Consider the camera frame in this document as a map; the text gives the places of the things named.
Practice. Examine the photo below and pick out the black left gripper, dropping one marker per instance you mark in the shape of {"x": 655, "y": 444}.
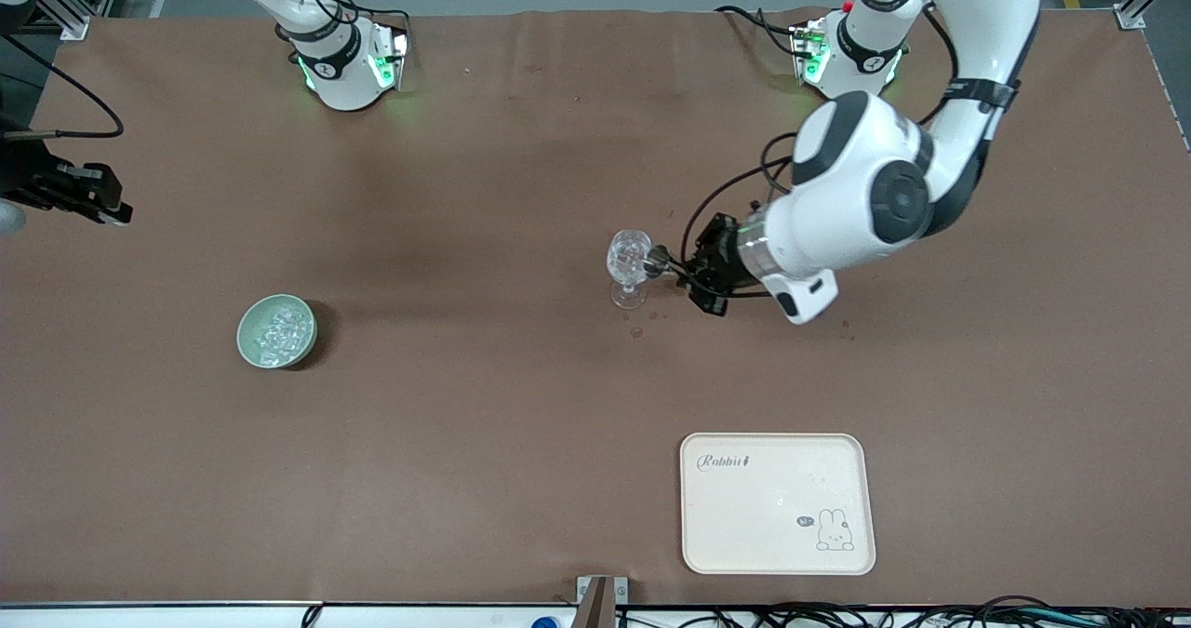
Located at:
{"x": 721, "y": 258}

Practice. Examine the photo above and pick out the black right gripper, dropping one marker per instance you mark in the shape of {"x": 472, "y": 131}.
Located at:
{"x": 28, "y": 177}

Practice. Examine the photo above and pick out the clear ice cubes pile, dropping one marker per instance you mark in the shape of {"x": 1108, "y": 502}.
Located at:
{"x": 279, "y": 330}

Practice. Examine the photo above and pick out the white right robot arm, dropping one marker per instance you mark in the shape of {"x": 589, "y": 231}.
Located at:
{"x": 344, "y": 79}

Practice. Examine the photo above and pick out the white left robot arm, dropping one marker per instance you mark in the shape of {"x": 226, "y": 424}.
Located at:
{"x": 856, "y": 191}

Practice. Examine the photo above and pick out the clear stemmed wine glass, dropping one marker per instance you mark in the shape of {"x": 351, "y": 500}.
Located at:
{"x": 630, "y": 260}

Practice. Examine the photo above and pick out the pale green ceramic bowl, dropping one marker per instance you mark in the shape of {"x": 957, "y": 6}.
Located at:
{"x": 247, "y": 340}

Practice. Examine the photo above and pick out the cream rabbit print tray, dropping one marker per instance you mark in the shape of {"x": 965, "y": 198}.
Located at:
{"x": 777, "y": 507}

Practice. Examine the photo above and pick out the blue cap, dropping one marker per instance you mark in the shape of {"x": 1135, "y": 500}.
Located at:
{"x": 544, "y": 622}

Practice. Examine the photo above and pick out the grey metal bracket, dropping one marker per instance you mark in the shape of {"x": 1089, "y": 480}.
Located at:
{"x": 584, "y": 591}

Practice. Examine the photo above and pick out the brown post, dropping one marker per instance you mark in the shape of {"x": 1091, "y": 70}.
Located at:
{"x": 595, "y": 611}

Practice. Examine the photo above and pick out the white frame rail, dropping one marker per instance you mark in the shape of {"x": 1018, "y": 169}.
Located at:
{"x": 186, "y": 617}

